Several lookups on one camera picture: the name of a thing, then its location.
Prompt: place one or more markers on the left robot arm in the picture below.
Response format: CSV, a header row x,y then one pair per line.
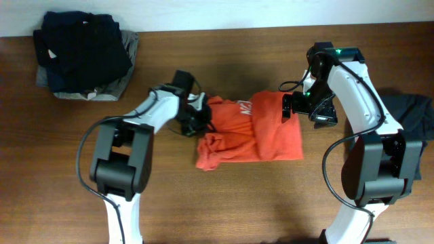
x,y
122,161

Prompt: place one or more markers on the navy folded garment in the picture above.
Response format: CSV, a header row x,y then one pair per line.
x,y
56,83

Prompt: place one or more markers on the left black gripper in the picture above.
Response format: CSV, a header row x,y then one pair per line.
x,y
205,124

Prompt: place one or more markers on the grey folded garment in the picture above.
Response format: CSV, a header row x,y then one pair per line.
x,y
110,92

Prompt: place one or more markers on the black folded garment on pile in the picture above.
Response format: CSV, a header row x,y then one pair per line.
x,y
84,48

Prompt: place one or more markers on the dark grey t-shirt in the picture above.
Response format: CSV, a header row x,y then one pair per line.
x,y
415,114

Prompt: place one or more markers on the red printed t-shirt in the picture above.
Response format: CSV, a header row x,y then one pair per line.
x,y
249,131

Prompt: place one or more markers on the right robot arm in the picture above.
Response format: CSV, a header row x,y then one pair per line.
x,y
381,167

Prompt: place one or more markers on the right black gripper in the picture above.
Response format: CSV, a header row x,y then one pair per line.
x,y
327,116

